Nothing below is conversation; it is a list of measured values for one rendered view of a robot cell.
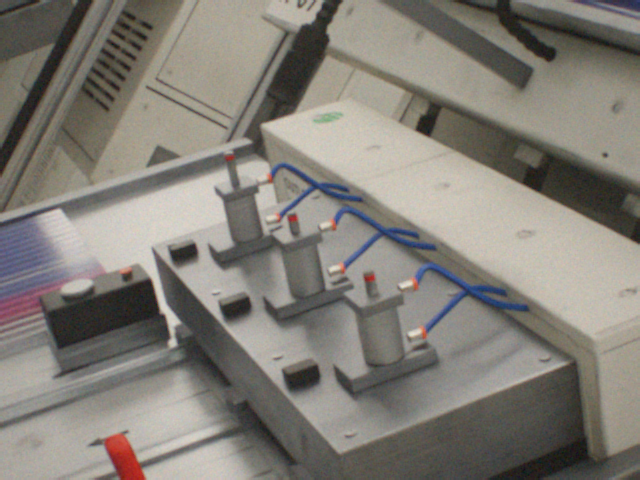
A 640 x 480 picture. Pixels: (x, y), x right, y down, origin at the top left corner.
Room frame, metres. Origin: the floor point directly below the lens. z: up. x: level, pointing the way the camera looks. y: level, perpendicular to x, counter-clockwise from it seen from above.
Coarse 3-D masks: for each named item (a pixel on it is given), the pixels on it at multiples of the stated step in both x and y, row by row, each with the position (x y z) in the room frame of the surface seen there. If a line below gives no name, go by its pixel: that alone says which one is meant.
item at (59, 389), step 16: (144, 352) 0.88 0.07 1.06; (160, 352) 0.88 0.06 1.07; (176, 352) 0.89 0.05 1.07; (96, 368) 0.87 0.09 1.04; (112, 368) 0.87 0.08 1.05; (128, 368) 0.87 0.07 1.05; (144, 368) 0.88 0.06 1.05; (48, 384) 0.86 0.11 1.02; (64, 384) 0.86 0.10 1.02; (80, 384) 0.86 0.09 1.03; (96, 384) 0.87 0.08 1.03; (0, 400) 0.85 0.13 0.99; (16, 400) 0.85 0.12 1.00; (32, 400) 0.85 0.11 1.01; (48, 400) 0.86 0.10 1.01; (0, 416) 0.84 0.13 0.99
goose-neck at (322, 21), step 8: (328, 0) 0.73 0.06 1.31; (336, 0) 0.73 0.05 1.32; (320, 8) 0.73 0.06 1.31; (328, 8) 0.73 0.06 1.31; (336, 8) 0.73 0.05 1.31; (320, 16) 0.73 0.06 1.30; (328, 16) 0.73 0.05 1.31; (312, 24) 0.73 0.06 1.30; (320, 24) 0.73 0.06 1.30; (328, 24) 0.73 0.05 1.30
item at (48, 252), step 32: (32, 224) 1.17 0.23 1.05; (64, 224) 1.15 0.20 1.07; (0, 256) 1.10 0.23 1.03; (32, 256) 1.09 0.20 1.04; (64, 256) 1.08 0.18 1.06; (0, 288) 1.04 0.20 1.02; (32, 288) 1.02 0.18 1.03; (0, 320) 0.98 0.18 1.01; (32, 320) 0.97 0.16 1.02; (0, 352) 0.94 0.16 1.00
